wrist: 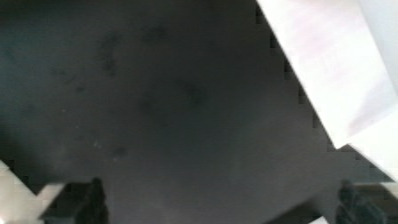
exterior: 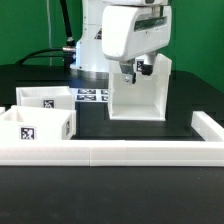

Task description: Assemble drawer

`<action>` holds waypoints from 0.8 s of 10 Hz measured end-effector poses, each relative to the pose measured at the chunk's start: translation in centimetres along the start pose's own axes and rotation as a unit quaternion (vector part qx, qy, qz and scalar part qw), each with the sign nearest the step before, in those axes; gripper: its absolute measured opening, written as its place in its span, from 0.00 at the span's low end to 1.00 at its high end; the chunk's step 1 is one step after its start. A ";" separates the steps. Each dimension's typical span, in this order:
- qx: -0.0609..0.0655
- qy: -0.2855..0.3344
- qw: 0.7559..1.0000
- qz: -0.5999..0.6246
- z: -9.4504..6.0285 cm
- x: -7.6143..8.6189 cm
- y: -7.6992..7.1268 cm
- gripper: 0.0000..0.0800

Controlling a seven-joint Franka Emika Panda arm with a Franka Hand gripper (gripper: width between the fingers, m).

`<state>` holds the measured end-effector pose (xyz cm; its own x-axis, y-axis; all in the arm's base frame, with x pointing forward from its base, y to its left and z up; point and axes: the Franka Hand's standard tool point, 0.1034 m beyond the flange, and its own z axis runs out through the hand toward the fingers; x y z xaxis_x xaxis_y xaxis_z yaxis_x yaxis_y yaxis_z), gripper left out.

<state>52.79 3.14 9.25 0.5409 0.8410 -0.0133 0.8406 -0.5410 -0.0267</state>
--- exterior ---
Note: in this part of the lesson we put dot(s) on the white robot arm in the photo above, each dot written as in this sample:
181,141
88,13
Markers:
90,61

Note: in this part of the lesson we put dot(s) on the white rear drawer box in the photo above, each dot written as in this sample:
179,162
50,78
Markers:
59,97

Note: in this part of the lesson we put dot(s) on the white front fence rail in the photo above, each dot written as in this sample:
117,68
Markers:
112,153

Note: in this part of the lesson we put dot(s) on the white fence rail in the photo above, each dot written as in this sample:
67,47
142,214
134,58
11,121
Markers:
112,153
206,127
2,110

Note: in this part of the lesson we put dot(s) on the fiducial marker sheet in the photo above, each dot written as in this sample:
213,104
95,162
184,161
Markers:
90,95

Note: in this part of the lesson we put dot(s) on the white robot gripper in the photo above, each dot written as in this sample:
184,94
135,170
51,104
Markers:
130,31

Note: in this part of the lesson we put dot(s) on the white right fence rail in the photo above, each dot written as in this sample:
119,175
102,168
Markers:
206,127

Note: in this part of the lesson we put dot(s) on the white left fence rail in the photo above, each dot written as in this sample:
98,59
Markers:
2,110

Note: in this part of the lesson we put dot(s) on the white drawer cabinet housing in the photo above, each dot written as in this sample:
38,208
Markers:
146,99

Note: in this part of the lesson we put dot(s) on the white drawer box with knob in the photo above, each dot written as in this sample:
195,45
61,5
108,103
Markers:
34,123

